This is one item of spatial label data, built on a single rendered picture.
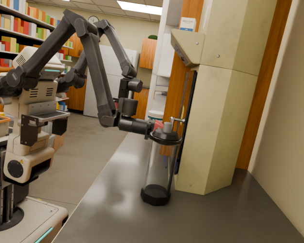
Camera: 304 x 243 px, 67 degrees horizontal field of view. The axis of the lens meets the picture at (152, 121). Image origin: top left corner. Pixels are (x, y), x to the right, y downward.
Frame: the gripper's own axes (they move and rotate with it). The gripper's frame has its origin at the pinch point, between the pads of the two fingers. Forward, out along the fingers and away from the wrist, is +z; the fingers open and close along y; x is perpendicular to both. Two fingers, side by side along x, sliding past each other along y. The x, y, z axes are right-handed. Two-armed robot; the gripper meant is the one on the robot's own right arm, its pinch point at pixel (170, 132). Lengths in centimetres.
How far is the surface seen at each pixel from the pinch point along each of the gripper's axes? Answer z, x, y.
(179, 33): -4.0, -35.1, -5.2
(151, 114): -11, 8, 70
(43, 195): -105, 117, 115
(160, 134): -3.6, -3.2, -17.1
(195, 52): 2.5, -30.2, -5.2
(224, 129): 18.9, -5.8, -2.6
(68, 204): -77, 117, 109
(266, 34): 28, -42, 7
